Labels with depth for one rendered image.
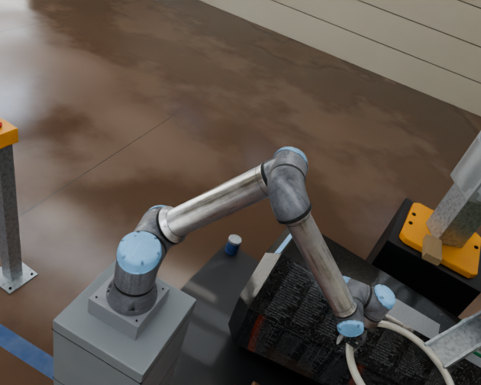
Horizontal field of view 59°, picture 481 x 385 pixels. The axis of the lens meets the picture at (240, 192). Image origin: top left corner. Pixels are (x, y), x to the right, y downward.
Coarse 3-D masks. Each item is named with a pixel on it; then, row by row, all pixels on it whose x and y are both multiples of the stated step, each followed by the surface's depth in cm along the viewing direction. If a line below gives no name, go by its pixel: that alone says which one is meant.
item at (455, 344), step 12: (480, 312) 197; (468, 324) 197; (480, 324) 197; (444, 336) 192; (456, 336) 193; (468, 336) 193; (480, 336) 193; (432, 348) 189; (444, 348) 189; (456, 348) 189; (468, 348) 189; (444, 360) 185; (456, 360) 181
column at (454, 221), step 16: (448, 192) 266; (448, 208) 263; (464, 208) 251; (480, 208) 251; (432, 224) 275; (448, 224) 260; (464, 224) 259; (480, 224) 259; (448, 240) 267; (464, 240) 267
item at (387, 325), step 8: (392, 328) 190; (400, 328) 190; (408, 336) 189; (416, 336) 189; (416, 344) 189; (352, 352) 169; (432, 352) 185; (352, 360) 166; (432, 360) 184; (440, 360) 183; (352, 368) 164; (440, 368) 181; (352, 376) 163; (448, 376) 177; (360, 384) 159; (448, 384) 175
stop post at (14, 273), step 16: (0, 128) 197; (16, 128) 200; (0, 144) 197; (0, 160) 204; (0, 176) 209; (0, 192) 216; (0, 208) 223; (16, 208) 230; (0, 224) 231; (16, 224) 236; (0, 240) 240; (16, 240) 243; (16, 256) 250; (0, 272) 261; (16, 272) 257; (32, 272) 267; (16, 288) 255
